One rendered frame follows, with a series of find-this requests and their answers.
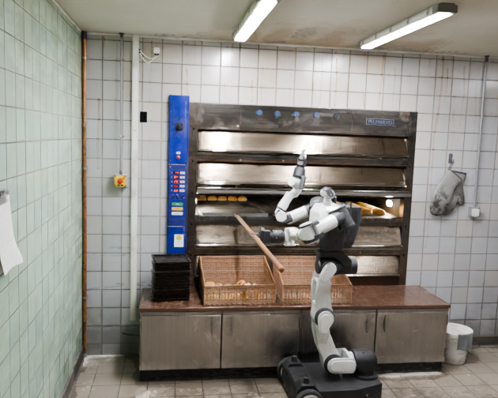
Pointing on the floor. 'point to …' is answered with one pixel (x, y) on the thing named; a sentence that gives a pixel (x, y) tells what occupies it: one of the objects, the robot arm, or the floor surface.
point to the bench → (288, 334)
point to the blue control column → (177, 143)
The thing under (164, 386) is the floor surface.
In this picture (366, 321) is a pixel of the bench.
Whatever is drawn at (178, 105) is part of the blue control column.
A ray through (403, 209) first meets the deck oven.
